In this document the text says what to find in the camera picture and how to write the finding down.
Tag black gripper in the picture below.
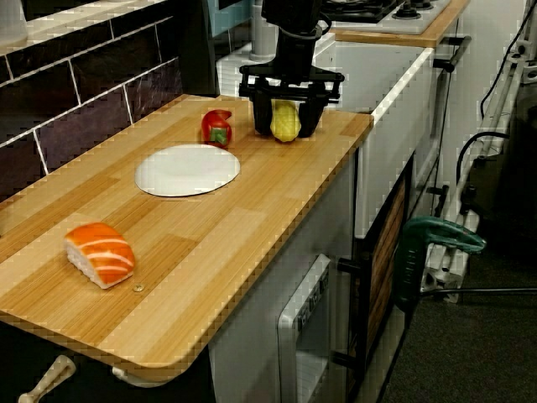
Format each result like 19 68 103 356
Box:
238 29 346 139

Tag yellow toy corn cob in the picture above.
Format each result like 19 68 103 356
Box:
269 103 302 144

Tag red toy chili pepper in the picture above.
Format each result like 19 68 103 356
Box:
201 109 233 149

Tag white round plate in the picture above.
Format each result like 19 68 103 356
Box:
134 144 242 197

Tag toy salmon sushi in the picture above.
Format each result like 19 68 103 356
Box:
63 222 137 290

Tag grey toy kitchen faucet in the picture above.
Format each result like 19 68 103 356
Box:
249 16 279 62

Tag white toy kitchen sink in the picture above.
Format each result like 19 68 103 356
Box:
216 29 435 240

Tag toy stove top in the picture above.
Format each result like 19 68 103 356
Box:
318 0 453 36

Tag wooden slat drawer front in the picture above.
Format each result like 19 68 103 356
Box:
365 174 412 358

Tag green clamp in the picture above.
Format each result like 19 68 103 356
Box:
394 217 488 312

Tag white toy oven door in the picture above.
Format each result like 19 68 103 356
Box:
275 253 333 403

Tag dark tiled backsplash panel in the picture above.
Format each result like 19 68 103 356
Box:
0 16 185 202

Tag white toy kitchen cabinet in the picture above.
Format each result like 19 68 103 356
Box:
208 146 366 403

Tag white wooden peg hook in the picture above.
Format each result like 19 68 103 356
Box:
111 364 171 388
18 354 77 403

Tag dark kitchen frame post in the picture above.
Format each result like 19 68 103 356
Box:
174 0 218 97

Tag black cabinet handle bar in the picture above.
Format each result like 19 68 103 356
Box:
433 35 473 73
332 256 373 373
426 184 451 219

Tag black looped cable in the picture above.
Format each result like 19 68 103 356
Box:
456 131 513 180

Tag black hanging cable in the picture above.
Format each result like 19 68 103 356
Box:
479 0 537 119

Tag aluminium frame rails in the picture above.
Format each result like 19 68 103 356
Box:
419 37 536 304

